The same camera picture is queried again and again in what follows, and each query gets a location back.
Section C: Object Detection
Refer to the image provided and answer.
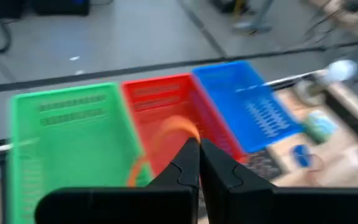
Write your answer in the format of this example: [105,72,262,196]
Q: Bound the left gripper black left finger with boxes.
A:
[35,138,200,224]

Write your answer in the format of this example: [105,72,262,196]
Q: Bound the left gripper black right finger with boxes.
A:
[200,139,358,224]

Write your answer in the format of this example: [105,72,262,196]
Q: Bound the blue spiral wrist coil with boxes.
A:
[291,144,313,168]

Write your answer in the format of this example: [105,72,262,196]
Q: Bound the green plastic basket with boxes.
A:
[6,82,154,224]

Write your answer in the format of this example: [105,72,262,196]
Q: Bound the orange rubber band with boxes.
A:
[126,114,202,188]

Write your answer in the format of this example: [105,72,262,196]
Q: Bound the red plastic basket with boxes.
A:
[121,72,249,177]

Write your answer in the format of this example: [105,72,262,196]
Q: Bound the blue plastic basket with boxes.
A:
[191,60,305,154]

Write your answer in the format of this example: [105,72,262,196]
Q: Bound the grey desk leg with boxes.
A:
[231,0,275,35]

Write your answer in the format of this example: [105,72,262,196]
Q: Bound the black table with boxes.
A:
[242,148,285,183]

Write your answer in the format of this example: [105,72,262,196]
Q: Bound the white bulb table lamp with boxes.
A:
[293,58,358,107]

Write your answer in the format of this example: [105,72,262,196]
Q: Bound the black aluminium table frame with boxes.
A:
[321,82,358,147]

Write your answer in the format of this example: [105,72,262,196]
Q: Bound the yellow extension cable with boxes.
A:
[233,0,244,17]

